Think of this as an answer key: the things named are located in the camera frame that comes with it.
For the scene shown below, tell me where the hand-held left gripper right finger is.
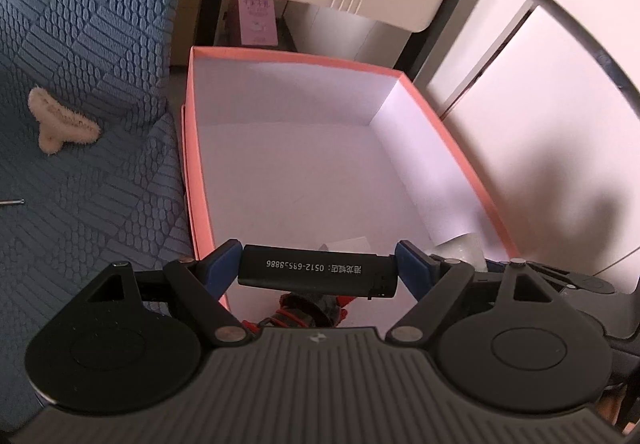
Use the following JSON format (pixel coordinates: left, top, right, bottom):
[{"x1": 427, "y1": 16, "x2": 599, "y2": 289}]
[{"x1": 387, "y1": 240, "x2": 553, "y2": 346}]

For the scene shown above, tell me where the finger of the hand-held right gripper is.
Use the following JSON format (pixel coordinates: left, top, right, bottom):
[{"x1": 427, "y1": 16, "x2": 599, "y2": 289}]
[{"x1": 482, "y1": 258, "x2": 622, "y2": 299}]

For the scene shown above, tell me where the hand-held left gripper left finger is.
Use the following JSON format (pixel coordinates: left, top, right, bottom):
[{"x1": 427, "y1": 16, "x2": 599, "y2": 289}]
[{"x1": 85, "y1": 238, "x2": 254, "y2": 346}]

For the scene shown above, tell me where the black lighter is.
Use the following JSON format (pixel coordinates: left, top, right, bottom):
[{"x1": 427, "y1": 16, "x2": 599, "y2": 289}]
[{"x1": 237, "y1": 244, "x2": 399, "y2": 299}]

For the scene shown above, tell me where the red toy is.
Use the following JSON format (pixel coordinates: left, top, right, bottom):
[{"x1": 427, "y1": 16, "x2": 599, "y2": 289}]
[{"x1": 242, "y1": 291, "x2": 352, "y2": 333}]

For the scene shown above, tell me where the pink cardboard box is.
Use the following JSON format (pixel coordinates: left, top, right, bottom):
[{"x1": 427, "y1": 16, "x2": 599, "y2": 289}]
[{"x1": 180, "y1": 45, "x2": 522, "y2": 326}]

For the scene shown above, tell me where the white fuzzy hair clip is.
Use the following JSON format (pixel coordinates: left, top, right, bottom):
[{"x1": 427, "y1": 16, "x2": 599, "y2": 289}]
[{"x1": 27, "y1": 87, "x2": 101, "y2": 158}]

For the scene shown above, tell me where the pink carton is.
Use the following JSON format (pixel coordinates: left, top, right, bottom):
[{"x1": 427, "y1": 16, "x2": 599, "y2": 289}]
[{"x1": 238, "y1": 0, "x2": 281, "y2": 46}]

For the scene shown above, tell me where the black curved metal bar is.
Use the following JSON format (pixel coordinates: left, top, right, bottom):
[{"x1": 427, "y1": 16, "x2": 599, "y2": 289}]
[{"x1": 479, "y1": 0, "x2": 640, "y2": 106}]

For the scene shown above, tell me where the blue quilted chair cover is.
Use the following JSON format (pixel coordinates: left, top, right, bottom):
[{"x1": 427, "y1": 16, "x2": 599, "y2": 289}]
[{"x1": 0, "y1": 0, "x2": 197, "y2": 427}]

